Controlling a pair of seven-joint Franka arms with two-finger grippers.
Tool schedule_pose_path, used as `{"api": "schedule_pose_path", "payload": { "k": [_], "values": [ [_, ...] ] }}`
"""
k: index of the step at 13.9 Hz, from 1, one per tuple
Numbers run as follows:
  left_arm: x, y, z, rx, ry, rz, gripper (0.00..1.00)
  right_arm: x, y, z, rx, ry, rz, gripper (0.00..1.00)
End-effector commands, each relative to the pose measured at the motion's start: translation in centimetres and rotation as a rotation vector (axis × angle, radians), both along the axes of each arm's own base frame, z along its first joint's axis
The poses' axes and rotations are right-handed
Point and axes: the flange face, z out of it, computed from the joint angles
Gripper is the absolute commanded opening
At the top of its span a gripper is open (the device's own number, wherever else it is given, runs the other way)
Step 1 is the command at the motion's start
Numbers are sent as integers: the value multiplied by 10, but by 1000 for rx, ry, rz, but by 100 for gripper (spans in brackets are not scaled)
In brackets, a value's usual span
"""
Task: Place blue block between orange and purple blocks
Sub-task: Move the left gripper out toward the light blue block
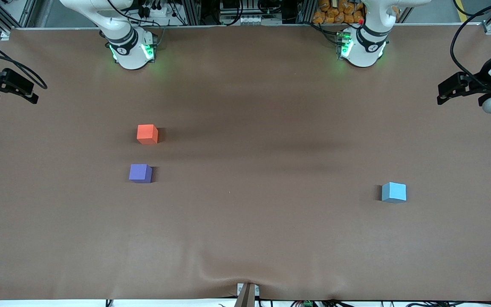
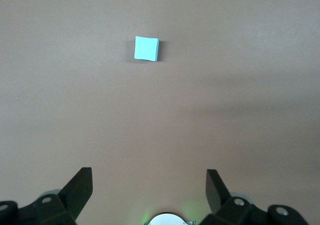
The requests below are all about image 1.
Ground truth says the brown table cover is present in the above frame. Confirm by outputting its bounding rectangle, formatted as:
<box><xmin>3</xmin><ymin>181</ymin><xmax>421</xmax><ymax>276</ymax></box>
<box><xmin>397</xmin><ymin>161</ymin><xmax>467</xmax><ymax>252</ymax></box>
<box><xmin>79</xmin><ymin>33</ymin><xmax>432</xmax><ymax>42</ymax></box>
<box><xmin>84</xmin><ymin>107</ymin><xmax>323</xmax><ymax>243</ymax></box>
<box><xmin>0</xmin><ymin>23</ymin><xmax>491</xmax><ymax>301</ymax></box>

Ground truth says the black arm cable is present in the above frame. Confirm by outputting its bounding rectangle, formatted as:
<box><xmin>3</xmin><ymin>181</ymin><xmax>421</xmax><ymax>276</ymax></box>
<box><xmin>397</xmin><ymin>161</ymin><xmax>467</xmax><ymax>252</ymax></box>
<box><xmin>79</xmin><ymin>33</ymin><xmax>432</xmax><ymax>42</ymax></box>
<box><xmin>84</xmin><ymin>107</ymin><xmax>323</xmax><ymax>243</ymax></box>
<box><xmin>450</xmin><ymin>0</ymin><xmax>491</xmax><ymax>77</ymax></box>
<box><xmin>0</xmin><ymin>33</ymin><xmax>48</xmax><ymax>90</ymax></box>

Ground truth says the light blue foam block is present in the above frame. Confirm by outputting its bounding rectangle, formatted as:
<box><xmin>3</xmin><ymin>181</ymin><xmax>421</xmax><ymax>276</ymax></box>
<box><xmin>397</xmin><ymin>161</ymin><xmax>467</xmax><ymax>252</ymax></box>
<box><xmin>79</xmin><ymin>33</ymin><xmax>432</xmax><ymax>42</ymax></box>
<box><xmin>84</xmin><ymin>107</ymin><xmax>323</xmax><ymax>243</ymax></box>
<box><xmin>381</xmin><ymin>182</ymin><xmax>407</xmax><ymax>204</ymax></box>

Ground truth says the purple foam block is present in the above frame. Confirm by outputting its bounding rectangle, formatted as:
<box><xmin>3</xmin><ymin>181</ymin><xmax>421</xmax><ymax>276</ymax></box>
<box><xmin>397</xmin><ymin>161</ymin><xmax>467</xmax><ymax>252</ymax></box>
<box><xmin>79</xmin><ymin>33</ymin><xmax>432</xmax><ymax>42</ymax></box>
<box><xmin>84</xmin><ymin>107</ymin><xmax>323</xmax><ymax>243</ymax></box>
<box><xmin>129</xmin><ymin>164</ymin><xmax>153</xmax><ymax>184</ymax></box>

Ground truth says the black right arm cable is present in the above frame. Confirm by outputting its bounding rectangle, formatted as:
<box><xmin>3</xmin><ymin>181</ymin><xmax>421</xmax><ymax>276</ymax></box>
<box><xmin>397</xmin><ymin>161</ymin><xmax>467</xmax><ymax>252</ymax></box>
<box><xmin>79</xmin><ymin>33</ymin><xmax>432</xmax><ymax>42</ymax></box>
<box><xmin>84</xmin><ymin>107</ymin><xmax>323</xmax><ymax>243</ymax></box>
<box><xmin>0</xmin><ymin>33</ymin><xmax>48</xmax><ymax>90</ymax></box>

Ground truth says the white terminal block row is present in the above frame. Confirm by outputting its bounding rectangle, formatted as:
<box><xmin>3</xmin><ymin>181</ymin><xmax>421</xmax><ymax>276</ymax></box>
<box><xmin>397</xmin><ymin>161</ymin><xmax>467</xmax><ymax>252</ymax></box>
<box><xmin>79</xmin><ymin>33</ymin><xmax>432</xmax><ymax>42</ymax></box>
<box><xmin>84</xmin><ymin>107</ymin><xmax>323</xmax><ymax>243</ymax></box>
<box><xmin>220</xmin><ymin>14</ymin><xmax>264</xmax><ymax>26</ymax></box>

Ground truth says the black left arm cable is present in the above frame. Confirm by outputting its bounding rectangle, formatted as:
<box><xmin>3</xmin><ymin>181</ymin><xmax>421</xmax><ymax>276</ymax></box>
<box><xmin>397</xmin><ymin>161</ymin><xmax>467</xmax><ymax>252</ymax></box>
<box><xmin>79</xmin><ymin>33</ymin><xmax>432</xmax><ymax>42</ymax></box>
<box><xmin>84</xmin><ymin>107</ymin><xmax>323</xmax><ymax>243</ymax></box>
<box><xmin>450</xmin><ymin>0</ymin><xmax>491</xmax><ymax>77</ymax></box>

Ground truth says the orange foam block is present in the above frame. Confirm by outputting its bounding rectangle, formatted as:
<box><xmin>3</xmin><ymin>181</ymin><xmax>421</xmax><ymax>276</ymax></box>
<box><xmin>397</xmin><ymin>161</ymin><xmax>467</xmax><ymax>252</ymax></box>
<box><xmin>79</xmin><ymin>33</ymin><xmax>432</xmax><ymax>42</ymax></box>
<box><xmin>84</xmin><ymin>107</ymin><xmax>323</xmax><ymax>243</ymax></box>
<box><xmin>137</xmin><ymin>124</ymin><xmax>159</xmax><ymax>145</ymax></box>

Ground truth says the bag of orange fruits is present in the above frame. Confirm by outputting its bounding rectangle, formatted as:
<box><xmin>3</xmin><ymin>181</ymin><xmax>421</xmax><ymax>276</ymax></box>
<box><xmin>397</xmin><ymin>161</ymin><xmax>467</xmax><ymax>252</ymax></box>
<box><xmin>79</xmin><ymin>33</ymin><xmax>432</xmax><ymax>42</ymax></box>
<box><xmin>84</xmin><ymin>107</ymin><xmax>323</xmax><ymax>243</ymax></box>
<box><xmin>312</xmin><ymin>0</ymin><xmax>366</xmax><ymax>25</ymax></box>

